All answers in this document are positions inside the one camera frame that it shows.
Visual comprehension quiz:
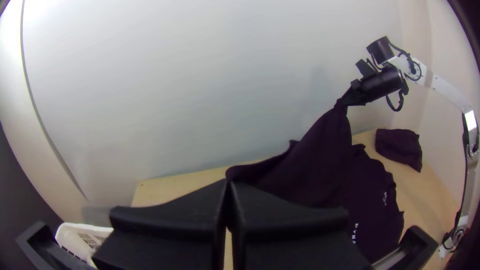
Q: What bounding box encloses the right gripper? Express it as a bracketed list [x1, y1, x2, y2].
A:
[339, 77, 368, 108]

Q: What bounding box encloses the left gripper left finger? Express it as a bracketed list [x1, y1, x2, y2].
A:
[91, 179, 229, 270]

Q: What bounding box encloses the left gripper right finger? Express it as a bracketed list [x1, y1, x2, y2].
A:
[228, 181, 373, 270]

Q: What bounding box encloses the black t-shirt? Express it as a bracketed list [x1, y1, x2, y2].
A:
[224, 99, 405, 263]

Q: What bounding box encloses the black garment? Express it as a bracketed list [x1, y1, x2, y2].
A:
[374, 128, 424, 173]

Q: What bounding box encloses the white laundry basket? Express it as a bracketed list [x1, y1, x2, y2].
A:
[55, 222, 115, 268]

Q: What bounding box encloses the black cable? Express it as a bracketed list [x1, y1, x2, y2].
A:
[385, 88, 410, 113]

